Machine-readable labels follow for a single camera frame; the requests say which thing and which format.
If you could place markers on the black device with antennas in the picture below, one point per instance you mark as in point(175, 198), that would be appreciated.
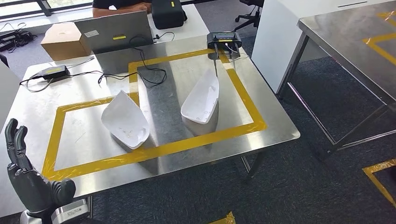
point(224, 39)

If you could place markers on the white plastic shell part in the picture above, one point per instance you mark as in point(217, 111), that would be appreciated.
point(127, 123)
point(201, 102)

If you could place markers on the stainless steel workbench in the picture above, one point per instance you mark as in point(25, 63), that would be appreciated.
point(340, 37)
point(80, 139)

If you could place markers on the grey laptop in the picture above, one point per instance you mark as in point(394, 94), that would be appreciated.
point(114, 31)

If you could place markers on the person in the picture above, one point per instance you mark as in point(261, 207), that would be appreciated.
point(123, 2)

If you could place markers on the person's forearm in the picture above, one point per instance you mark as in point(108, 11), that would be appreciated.
point(117, 10)

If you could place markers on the black carrying case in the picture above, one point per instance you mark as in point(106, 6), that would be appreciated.
point(168, 14)

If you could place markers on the black office chair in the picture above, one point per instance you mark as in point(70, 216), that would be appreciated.
point(252, 2)

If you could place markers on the brown cardboard box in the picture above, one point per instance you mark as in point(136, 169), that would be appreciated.
point(62, 40)

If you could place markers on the black power adapter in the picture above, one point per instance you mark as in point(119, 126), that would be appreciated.
point(55, 71)

